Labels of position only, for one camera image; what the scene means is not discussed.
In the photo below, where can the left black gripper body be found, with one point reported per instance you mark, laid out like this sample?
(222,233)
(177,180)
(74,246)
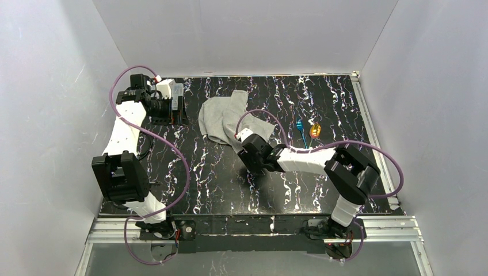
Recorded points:
(176,110)

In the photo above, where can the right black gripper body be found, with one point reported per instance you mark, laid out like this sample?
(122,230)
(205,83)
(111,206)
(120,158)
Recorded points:
(249,157)

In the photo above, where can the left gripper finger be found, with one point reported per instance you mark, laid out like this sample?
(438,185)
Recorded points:
(179,116)
(161,121)

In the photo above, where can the grey cloth napkin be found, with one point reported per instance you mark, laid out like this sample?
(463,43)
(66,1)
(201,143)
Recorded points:
(218,118)

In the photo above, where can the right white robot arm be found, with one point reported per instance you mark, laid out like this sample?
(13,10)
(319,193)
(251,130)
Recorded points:
(351,172)

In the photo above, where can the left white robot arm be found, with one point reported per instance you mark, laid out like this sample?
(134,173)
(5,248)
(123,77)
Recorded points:
(119,172)

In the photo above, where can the clear plastic organizer box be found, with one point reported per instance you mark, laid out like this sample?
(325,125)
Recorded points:
(177,90)

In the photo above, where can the blue metallic fork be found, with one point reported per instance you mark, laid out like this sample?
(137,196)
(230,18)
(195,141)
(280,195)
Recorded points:
(299,127)

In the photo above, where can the iridescent gold spoon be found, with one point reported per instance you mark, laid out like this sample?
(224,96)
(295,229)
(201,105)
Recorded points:
(314,132)

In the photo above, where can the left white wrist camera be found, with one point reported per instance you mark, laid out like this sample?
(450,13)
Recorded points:
(166,88)

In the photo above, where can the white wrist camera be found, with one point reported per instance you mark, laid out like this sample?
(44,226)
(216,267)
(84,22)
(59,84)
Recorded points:
(166,88)
(243,134)

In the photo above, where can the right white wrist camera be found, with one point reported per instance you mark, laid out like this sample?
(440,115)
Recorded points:
(243,134)

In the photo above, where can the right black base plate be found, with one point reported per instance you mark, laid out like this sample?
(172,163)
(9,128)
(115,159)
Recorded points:
(326,228)

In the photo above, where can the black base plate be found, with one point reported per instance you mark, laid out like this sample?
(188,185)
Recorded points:
(168,230)
(326,228)

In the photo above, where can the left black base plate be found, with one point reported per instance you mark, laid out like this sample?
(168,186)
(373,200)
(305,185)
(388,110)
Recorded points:
(168,230)

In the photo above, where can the aluminium front rail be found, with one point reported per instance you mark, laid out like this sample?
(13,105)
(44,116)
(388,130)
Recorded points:
(376,228)

